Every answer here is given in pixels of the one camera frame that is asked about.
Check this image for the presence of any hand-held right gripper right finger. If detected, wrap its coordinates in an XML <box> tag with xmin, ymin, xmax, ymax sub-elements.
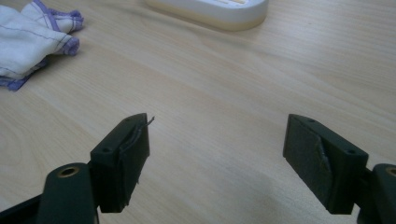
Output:
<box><xmin>282</xmin><ymin>113</ymin><xmax>370</xmax><ymax>216</ymax></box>

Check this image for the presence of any white cloth with purple edging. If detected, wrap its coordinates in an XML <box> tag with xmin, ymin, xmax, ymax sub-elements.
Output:
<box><xmin>0</xmin><ymin>0</ymin><xmax>85</xmax><ymax>91</ymax></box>

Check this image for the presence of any white rack with handle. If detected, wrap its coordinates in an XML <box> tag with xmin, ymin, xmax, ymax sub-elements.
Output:
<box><xmin>143</xmin><ymin>0</ymin><xmax>269</xmax><ymax>32</ymax></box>

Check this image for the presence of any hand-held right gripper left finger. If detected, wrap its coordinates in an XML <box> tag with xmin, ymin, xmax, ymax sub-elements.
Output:
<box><xmin>89</xmin><ymin>112</ymin><xmax>155</xmax><ymax>214</ymax></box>

